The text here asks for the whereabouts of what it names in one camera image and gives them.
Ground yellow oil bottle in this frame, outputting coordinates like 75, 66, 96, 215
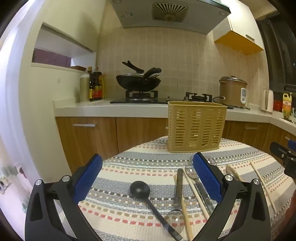
282, 92, 292, 120

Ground cream upper cabinet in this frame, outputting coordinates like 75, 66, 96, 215
213, 7, 265, 55

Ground brown rice cooker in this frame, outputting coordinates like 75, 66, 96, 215
219, 76, 248, 108

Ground wooden cabinet door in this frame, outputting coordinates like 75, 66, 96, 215
222, 120, 271, 149
264, 125, 296, 163
57, 117, 119, 168
116, 117, 170, 153

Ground black gas stove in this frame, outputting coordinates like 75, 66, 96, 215
110, 90, 214, 104

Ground black wok with lid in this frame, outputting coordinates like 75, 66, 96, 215
116, 61, 162, 91

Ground metal spoon with flat handle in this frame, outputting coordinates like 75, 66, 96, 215
165, 168, 185, 234

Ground white kitchen countertop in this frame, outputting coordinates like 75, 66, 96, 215
53, 98, 296, 132

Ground wooden chopstick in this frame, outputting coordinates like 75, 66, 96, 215
182, 167, 210, 219
174, 176, 193, 241
250, 161, 277, 214

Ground black plastic ladle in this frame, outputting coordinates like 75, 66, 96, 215
129, 180, 183, 241

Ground striped woven tablecloth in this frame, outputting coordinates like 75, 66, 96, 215
58, 136, 292, 241

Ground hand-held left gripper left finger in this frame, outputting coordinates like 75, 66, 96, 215
25, 153, 103, 241

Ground black frying pan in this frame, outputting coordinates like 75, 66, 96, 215
143, 67, 162, 85

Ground white kettle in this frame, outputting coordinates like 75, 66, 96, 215
261, 88, 274, 113

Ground black power cable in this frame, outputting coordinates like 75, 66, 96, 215
212, 96, 250, 110

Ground white plastic bottle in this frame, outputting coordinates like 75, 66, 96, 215
80, 72, 90, 103

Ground dark soy sauce bottle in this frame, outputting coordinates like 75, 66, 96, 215
89, 67, 103, 102

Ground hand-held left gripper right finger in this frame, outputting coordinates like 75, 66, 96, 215
192, 152, 271, 241

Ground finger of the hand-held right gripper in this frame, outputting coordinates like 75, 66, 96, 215
284, 160, 296, 179
270, 137, 296, 163

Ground yellow plastic utensil basket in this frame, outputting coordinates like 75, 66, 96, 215
167, 101, 228, 153

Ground wooden spoon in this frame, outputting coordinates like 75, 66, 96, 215
225, 165, 243, 183

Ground grey range hood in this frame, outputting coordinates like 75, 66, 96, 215
110, 0, 232, 35

